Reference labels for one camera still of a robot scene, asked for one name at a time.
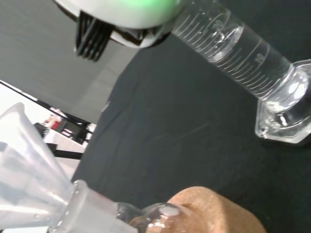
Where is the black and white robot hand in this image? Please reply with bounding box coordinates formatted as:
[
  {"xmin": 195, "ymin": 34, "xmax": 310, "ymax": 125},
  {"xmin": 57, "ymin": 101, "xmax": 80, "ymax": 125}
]
[{"xmin": 52, "ymin": 0, "xmax": 182, "ymax": 63}]

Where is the black bench cloth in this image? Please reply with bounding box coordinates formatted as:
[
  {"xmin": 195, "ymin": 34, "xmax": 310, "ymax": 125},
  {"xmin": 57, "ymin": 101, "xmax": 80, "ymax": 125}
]
[{"xmin": 70, "ymin": 0, "xmax": 311, "ymax": 233}]

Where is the black metal rack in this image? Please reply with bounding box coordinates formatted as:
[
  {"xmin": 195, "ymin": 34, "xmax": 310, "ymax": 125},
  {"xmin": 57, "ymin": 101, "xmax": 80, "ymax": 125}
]
[{"xmin": 60, "ymin": 120, "xmax": 97, "ymax": 144}]

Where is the white box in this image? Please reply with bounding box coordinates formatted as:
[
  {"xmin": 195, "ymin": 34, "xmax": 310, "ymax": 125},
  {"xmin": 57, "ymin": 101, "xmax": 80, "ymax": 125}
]
[{"xmin": 42, "ymin": 128, "xmax": 87, "ymax": 153}]

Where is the clear plastic funnel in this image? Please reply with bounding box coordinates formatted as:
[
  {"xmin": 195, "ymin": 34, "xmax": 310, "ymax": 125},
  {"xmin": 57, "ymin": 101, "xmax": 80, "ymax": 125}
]
[{"xmin": 0, "ymin": 101, "xmax": 73, "ymax": 230}]

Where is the round-bottom glass flask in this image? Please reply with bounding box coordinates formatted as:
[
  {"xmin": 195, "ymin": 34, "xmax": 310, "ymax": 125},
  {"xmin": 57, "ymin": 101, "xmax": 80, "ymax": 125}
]
[{"xmin": 48, "ymin": 179, "xmax": 185, "ymax": 233}]

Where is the black frame bar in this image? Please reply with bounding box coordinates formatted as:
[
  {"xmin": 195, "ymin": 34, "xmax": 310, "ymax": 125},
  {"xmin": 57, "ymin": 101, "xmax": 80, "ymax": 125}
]
[{"xmin": 0, "ymin": 79, "xmax": 96, "ymax": 128}]

